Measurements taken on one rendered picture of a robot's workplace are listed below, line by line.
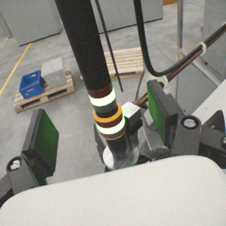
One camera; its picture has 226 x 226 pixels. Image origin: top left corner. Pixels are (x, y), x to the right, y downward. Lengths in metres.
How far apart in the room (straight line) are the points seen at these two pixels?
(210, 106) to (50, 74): 2.86
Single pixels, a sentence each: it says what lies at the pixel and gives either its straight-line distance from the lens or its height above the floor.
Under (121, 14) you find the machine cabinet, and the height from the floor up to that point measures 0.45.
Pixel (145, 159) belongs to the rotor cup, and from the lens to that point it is 0.62.
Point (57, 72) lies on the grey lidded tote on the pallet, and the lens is 3.22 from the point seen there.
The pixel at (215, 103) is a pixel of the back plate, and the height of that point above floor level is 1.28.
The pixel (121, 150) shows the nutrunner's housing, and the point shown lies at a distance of 0.30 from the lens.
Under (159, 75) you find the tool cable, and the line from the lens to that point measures 0.32.
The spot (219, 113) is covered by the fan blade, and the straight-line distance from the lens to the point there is 0.46.
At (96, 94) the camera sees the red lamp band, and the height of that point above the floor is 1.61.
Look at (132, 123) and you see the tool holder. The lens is 0.29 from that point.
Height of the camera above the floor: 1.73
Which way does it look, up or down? 42 degrees down
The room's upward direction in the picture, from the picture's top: 16 degrees counter-clockwise
